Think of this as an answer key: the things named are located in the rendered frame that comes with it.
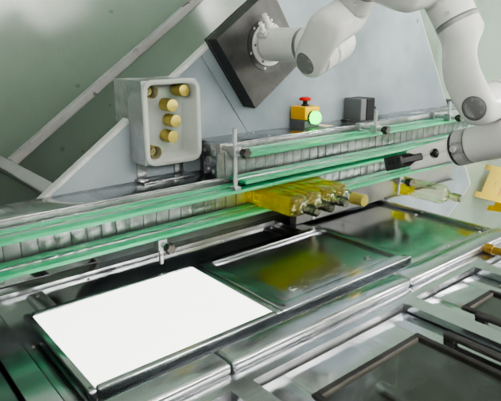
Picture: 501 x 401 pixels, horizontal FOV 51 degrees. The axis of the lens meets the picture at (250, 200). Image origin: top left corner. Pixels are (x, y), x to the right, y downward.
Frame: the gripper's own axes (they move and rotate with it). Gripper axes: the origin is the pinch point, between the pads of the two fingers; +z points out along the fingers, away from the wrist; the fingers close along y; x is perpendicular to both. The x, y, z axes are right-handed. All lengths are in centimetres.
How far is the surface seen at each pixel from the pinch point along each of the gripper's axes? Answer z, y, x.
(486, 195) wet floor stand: 148, 308, -41
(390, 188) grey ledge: 53, 64, -9
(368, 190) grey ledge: 52, 50, -8
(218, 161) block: 44.7, -19.0, 11.0
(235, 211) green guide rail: 46.7, -15.4, -3.6
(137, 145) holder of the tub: 52, -39, 19
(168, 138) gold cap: 49, -30, 20
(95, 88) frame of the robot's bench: 103, -23, 50
